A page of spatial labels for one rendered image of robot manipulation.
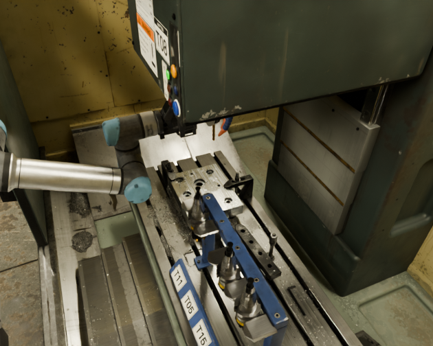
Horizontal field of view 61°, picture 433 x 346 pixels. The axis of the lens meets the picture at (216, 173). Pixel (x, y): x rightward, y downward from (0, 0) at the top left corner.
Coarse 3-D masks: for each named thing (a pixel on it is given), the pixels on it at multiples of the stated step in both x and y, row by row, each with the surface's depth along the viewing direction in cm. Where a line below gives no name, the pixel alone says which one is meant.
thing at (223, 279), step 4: (220, 264) 98; (216, 268) 97; (240, 268) 97; (216, 272) 96; (220, 272) 96; (236, 272) 96; (240, 272) 96; (216, 276) 97; (220, 276) 97; (224, 276) 95; (232, 276) 95; (236, 276) 95; (224, 280) 95; (228, 280) 94; (232, 280) 94; (224, 284) 96
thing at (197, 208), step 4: (196, 200) 107; (200, 200) 107; (192, 204) 109; (196, 204) 108; (200, 204) 108; (192, 208) 110; (196, 208) 108; (200, 208) 108; (204, 208) 110; (192, 212) 110; (196, 212) 109; (200, 212) 109; (204, 212) 110; (192, 216) 111; (196, 216) 110; (200, 216) 110
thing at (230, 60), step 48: (192, 0) 61; (240, 0) 64; (288, 0) 68; (336, 0) 72; (384, 0) 77; (432, 0) 82; (192, 48) 66; (240, 48) 70; (288, 48) 74; (336, 48) 79; (384, 48) 85; (192, 96) 72; (240, 96) 77; (288, 96) 82
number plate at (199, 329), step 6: (198, 324) 115; (204, 324) 113; (192, 330) 115; (198, 330) 114; (204, 330) 112; (198, 336) 113; (204, 336) 111; (198, 342) 112; (204, 342) 111; (210, 342) 109
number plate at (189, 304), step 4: (188, 292) 122; (184, 296) 123; (188, 296) 121; (192, 296) 120; (184, 300) 122; (188, 300) 121; (192, 300) 120; (184, 304) 122; (188, 304) 120; (192, 304) 119; (196, 304) 118; (184, 308) 121; (188, 308) 120; (192, 308) 118; (196, 308) 117; (188, 312) 119; (192, 312) 118; (188, 316) 118
